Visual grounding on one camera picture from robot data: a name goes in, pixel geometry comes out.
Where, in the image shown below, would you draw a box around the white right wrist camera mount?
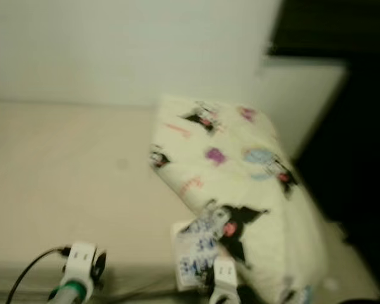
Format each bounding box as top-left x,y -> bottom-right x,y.
212,256 -> 240,304

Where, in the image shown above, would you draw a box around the mattress with beige sheet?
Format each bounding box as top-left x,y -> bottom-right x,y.
0,98 -> 380,304

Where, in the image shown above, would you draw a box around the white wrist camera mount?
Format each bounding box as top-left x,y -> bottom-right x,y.
212,256 -> 240,304
66,242 -> 97,286

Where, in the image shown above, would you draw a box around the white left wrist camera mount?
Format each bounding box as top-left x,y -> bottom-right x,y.
66,242 -> 97,286

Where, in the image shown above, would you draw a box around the tall black case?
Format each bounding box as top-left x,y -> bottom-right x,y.
294,60 -> 380,254

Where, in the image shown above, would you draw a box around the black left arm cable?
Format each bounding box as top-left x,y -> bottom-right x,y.
5,247 -> 73,304

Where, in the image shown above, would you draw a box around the white book blue letters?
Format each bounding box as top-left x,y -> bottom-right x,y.
172,212 -> 235,292

